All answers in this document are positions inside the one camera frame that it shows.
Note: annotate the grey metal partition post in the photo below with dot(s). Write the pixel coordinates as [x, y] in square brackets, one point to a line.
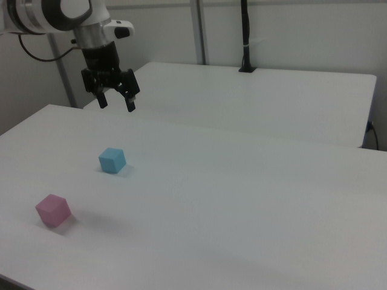
[201, 30]
[65, 84]

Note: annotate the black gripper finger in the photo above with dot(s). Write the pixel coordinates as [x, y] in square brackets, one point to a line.
[102, 98]
[130, 90]

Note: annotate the pink cube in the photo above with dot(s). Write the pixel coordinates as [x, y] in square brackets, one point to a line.
[53, 211]

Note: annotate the blue cube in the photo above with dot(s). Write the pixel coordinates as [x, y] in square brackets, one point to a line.
[112, 164]

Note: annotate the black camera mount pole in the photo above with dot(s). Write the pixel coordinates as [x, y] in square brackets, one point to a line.
[245, 30]

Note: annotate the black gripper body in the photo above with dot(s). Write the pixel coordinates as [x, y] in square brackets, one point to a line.
[101, 59]

